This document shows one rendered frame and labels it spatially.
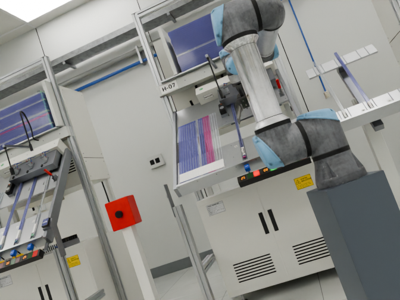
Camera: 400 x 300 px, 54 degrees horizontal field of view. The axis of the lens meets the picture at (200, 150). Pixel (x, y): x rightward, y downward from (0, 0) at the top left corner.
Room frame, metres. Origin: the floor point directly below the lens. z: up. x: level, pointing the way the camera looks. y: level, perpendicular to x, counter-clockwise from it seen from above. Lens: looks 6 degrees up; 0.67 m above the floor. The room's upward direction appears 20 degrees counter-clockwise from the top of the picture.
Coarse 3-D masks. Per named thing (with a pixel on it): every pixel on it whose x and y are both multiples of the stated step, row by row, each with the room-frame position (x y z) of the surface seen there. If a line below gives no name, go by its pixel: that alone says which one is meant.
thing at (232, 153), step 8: (248, 136) 1.99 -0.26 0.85; (232, 144) 2.00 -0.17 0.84; (248, 144) 1.95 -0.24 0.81; (224, 152) 1.98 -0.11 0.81; (232, 152) 1.96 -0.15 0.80; (240, 152) 1.93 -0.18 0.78; (248, 152) 1.91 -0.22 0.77; (256, 152) 1.89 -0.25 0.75; (224, 160) 1.94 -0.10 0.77; (232, 160) 1.92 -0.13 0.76; (240, 160) 1.89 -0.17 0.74
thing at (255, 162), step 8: (248, 160) 1.84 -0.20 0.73; (256, 160) 1.84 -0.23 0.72; (224, 168) 1.86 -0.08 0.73; (232, 168) 1.86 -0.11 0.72; (240, 168) 1.87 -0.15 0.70; (256, 168) 1.88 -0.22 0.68; (200, 176) 1.90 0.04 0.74; (208, 176) 1.89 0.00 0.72; (216, 176) 1.89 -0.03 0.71; (224, 176) 1.89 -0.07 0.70; (232, 176) 1.90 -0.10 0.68; (184, 184) 1.91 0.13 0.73; (192, 184) 1.91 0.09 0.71; (200, 184) 1.92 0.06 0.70; (208, 184) 1.92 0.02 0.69; (184, 192) 1.95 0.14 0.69; (192, 192) 1.95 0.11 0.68
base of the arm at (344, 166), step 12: (324, 156) 1.16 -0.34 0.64; (336, 156) 1.15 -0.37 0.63; (348, 156) 1.16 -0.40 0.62; (324, 168) 1.17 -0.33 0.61; (336, 168) 1.15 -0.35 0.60; (348, 168) 1.14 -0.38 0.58; (360, 168) 1.15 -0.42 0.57; (324, 180) 1.17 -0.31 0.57; (336, 180) 1.14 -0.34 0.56; (348, 180) 1.14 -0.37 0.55
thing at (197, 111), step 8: (200, 104) 2.39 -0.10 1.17; (208, 104) 2.35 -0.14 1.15; (216, 104) 2.32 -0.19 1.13; (240, 104) 2.22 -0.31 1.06; (280, 104) 2.14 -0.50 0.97; (176, 112) 2.44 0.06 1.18; (184, 112) 2.40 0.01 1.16; (192, 112) 2.36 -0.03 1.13; (200, 112) 2.33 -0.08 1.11; (208, 112) 2.29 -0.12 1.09; (216, 112) 2.26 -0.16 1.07; (232, 112) 2.19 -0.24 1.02; (248, 112) 2.13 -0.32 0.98; (176, 120) 2.38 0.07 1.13; (184, 120) 2.34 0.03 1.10; (192, 120) 2.30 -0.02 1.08; (224, 120) 2.17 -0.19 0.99; (232, 120) 2.14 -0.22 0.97; (240, 120) 2.19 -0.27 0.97
